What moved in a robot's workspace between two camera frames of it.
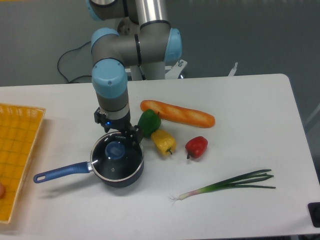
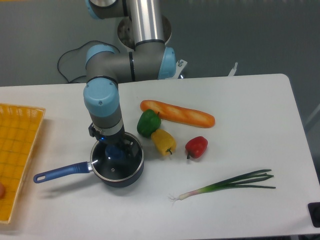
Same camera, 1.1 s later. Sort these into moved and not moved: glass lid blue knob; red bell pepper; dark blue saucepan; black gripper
Moved: black gripper
Not moved: dark blue saucepan; red bell pepper; glass lid blue knob
